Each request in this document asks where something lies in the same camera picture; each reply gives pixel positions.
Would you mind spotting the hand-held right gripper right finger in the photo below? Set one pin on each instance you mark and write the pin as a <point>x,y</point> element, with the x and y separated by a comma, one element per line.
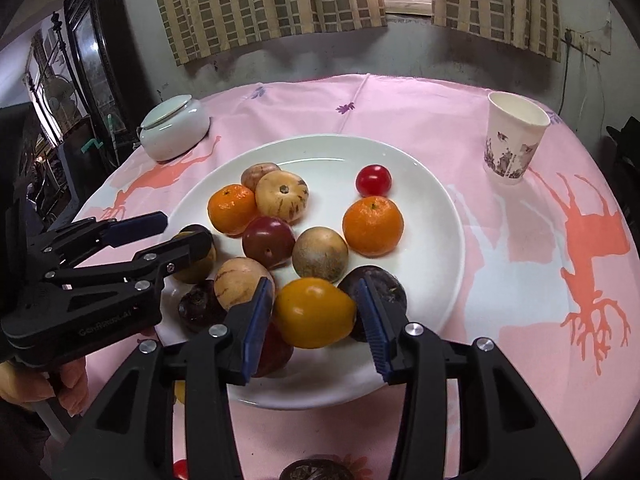
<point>372,330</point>

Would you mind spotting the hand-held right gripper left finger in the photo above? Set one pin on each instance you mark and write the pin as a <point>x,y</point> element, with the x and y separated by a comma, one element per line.
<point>257,330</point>

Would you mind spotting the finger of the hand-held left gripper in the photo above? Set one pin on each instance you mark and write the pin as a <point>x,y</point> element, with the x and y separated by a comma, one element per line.
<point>185,250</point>
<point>142,222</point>

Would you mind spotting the green tomato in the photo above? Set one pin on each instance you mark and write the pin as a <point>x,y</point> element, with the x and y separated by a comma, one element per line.
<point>197,267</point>

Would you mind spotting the dark red plum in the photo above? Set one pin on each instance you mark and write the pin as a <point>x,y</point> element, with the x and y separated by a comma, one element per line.
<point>268,241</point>
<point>277,355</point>

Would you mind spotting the pale yellow pepino melon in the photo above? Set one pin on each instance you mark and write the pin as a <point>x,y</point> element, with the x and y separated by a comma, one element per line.
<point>240,280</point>

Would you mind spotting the yellow tomato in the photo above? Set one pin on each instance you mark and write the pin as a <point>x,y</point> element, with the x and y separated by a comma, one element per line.
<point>312,312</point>

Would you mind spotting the small orange mandarin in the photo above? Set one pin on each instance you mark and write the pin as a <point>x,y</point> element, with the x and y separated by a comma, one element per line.
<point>230,210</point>

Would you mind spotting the white oval plate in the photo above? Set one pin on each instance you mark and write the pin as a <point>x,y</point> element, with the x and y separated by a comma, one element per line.
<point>430,260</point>

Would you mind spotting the tan round fruit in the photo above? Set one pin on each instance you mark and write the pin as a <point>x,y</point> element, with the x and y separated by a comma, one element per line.
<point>320,254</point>

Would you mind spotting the large orange mandarin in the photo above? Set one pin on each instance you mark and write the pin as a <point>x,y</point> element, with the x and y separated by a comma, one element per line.
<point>372,225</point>

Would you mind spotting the brown oval fruit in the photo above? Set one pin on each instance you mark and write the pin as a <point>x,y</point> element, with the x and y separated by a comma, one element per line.
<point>257,174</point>

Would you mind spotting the striped pepino melon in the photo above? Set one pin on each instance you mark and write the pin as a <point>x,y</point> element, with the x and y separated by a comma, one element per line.
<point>281,195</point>

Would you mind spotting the red tomato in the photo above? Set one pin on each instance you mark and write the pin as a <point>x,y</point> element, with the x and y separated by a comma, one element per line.
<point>373,180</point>
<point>180,471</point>

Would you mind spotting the person's left hand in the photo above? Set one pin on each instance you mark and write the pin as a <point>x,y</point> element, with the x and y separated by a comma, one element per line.
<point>70,380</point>

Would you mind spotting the white lidded ceramic jar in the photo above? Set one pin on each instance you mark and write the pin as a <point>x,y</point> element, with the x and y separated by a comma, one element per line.
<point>175,130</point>

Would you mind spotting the small yellow-green fruit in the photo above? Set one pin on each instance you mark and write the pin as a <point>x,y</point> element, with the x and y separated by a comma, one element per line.
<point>179,392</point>

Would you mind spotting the standing fan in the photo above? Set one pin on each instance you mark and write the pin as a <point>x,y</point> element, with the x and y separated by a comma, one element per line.
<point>60,95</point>

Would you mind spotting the pink printed tablecloth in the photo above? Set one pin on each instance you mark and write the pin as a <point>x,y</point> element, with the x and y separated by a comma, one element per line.
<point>525,310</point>

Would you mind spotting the dark wooden framed cabinet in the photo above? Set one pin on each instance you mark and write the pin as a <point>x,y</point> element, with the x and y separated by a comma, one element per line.
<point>90,55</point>

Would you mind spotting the printed paper cup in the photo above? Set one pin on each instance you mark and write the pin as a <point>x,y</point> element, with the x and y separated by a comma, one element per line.
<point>510,145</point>

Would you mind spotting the striped checked curtain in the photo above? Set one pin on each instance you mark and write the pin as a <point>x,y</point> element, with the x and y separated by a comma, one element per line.
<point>265,5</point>
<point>495,5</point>

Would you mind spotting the black hat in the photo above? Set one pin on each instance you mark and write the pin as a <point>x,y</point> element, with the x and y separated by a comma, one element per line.
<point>627,132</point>

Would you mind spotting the wall socket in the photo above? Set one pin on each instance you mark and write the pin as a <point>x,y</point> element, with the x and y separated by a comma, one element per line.
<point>587,42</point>

